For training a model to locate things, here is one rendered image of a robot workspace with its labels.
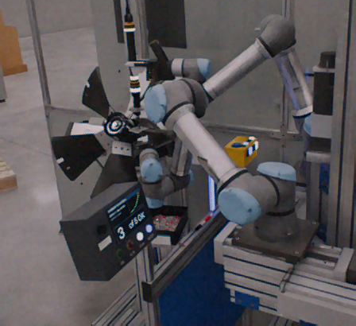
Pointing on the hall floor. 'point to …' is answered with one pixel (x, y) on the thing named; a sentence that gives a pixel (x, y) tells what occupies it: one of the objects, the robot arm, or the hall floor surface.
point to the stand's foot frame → (122, 311)
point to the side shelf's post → (185, 206)
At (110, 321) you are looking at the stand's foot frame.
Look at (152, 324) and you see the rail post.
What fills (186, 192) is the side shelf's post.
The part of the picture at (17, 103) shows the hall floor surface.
